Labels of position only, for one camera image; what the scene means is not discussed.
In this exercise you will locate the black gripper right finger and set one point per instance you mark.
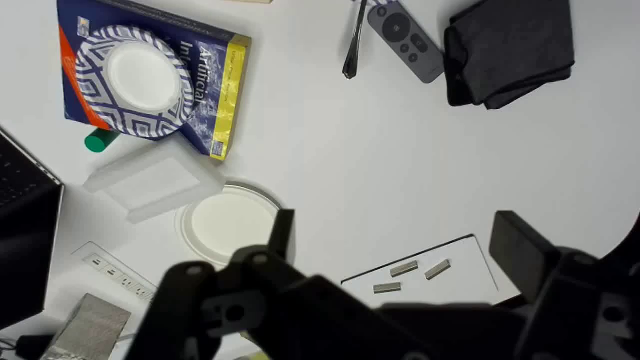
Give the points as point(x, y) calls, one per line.
point(523, 253)

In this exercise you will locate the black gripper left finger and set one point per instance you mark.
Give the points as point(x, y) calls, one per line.
point(282, 235)

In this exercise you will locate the metal spoon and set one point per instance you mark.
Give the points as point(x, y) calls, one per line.
point(350, 61)

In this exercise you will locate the blue patterned paper bowl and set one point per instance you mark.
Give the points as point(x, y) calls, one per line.
point(135, 83)

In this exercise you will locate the white round plate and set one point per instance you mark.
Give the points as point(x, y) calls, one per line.
point(228, 221)

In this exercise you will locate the white cutting board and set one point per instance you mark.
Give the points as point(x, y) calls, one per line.
point(454, 270)

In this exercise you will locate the clear plastic container lid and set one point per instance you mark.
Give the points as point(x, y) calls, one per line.
point(151, 183)

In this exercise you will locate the blue and yellow book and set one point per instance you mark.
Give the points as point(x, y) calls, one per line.
point(214, 58)

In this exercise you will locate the dark grey folded cloth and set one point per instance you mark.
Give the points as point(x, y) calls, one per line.
point(498, 51)

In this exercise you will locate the green marker cap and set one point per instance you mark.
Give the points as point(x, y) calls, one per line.
point(99, 141)

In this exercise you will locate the grey remote control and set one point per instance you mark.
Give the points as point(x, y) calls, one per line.
point(409, 41)

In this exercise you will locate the black laptop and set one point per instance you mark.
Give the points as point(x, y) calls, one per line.
point(30, 200)

